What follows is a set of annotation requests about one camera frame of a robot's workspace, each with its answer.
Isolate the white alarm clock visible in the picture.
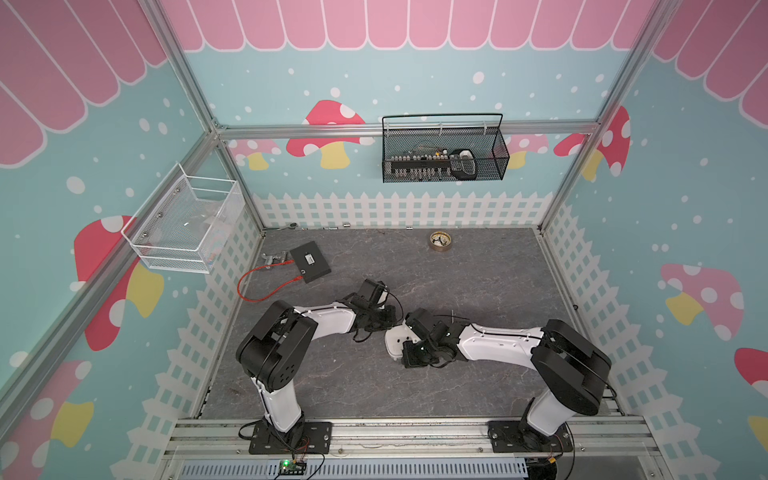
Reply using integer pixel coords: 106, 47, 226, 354
384, 324, 421, 362

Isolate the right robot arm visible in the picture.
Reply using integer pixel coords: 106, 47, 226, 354
385, 309, 612, 445

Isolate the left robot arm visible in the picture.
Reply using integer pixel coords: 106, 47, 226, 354
235, 280, 398, 437

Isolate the black box device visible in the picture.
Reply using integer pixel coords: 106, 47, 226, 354
289, 241, 331, 283

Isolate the tape roll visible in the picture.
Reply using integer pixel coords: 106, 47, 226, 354
428, 231, 453, 252

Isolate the small circuit board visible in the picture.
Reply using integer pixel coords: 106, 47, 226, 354
278, 459, 307, 477

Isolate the red cable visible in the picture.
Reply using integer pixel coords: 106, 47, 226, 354
236, 260, 304, 303

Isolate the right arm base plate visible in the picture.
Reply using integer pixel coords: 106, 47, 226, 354
487, 420, 574, 456

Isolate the metal clip bracket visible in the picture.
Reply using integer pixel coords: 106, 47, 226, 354
261, 251, 288, 269

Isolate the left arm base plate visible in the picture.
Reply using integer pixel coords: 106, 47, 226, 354
248, 419, 333, 455

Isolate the black wire mesh basket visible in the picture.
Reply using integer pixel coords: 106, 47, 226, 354
381, 113, 510, 183

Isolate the white wire basket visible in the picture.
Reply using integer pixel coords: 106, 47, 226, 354
121, 164, 245, 274

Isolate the aluminium front rail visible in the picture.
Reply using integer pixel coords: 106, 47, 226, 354
154, 416, 672, 479

